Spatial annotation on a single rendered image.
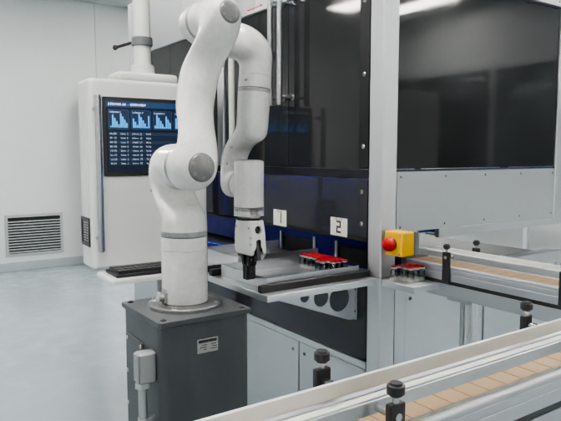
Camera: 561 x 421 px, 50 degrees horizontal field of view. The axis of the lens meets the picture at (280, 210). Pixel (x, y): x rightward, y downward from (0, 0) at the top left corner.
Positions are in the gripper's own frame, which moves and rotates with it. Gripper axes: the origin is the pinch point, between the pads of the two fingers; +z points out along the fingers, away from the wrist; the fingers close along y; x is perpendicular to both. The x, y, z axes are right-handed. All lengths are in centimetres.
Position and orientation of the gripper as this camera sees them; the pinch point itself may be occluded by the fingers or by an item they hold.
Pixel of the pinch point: (249, 271)
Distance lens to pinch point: 169.2
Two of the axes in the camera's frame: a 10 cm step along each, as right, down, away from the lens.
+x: -8.2, 0.5, -5.7
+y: -5.7, -0.8, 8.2
